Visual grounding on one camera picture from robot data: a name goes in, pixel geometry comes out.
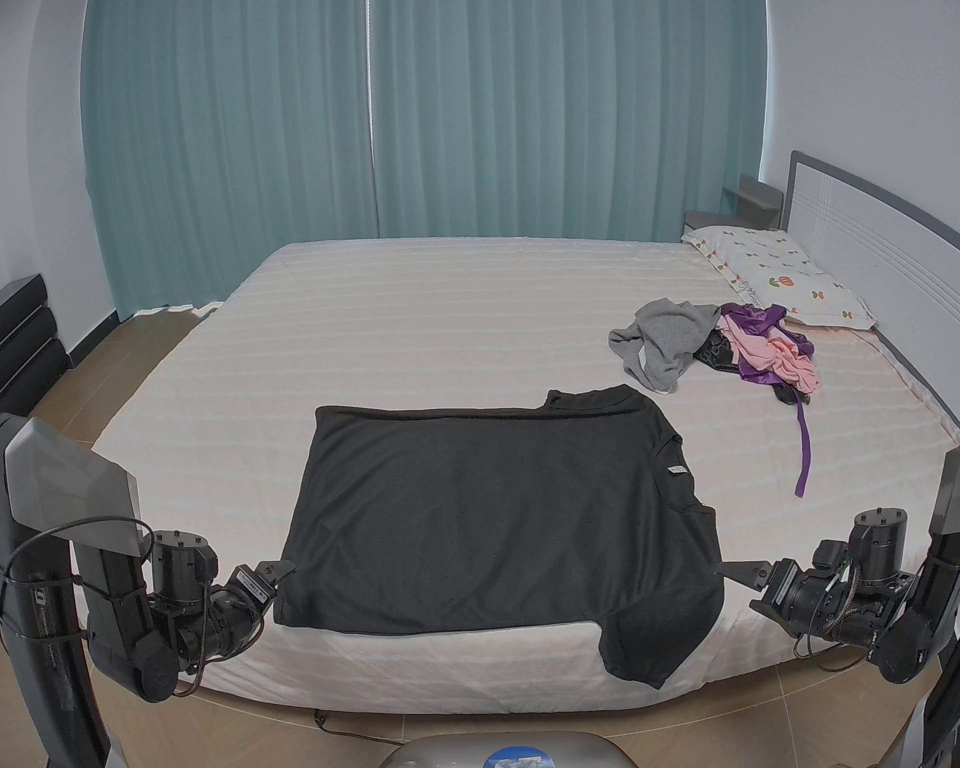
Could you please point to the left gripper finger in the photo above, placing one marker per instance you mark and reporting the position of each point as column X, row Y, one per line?
column 279, row 574

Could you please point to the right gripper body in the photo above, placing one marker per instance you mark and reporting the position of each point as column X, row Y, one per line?
column 799, row 604

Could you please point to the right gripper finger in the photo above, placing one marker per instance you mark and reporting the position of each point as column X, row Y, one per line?
column 746, row 574

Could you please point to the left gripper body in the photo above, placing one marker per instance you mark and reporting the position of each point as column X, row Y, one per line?
column 236, row 622

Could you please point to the black T-shirt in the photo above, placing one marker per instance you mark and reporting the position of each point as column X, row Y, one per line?
column 495, row 517

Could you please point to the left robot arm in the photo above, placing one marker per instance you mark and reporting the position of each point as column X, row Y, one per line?
column 67, row 487

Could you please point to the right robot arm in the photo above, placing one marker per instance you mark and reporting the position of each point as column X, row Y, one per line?
column 881, row 547

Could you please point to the pile of clothes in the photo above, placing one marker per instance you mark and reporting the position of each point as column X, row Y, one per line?
column 772, row 352

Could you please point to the bed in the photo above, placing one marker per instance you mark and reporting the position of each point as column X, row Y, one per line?
column 450, row 322

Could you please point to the grey garment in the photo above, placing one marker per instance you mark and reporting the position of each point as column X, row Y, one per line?
column 667, row 337

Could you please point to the white printed pillow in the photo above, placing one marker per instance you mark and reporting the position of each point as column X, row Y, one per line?
column 787, row 277

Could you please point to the black chest of drawers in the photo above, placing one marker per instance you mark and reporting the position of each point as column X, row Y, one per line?
column 30, row 337

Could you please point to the grey bedside table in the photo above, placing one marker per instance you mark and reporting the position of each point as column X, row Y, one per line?
column 742, row 202

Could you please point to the blue-green curtain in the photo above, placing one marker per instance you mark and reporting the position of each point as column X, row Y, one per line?
column 225, row 150
column 570, row 112

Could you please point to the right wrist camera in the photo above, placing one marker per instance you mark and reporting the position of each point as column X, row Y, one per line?
column 831, row 556

